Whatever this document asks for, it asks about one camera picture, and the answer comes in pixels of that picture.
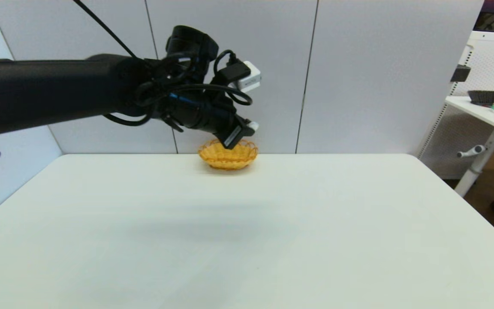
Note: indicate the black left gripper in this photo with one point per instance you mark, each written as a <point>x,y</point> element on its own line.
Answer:
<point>200,113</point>

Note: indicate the coffee capsule with white lid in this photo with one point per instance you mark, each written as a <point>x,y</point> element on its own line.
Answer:
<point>252,125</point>

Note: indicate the yellow woven basket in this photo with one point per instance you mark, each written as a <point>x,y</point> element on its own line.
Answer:
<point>221,159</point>

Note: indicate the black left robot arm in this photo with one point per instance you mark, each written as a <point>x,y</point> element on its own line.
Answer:
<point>58,90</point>

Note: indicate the white pegboard panel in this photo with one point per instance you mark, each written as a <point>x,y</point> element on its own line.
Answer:
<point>453,141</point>

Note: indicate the black box on pegboard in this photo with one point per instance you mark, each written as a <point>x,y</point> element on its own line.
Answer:
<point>460,74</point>

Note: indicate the white side desk top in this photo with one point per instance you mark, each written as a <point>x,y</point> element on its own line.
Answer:
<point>474,109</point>

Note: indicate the white desk leg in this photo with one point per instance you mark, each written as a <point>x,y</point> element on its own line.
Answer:
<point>478,165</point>

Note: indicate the black ribbed bowl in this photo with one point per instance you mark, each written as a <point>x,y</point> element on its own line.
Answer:
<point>486,98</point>

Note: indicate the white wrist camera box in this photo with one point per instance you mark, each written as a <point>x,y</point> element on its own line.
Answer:
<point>250,79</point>

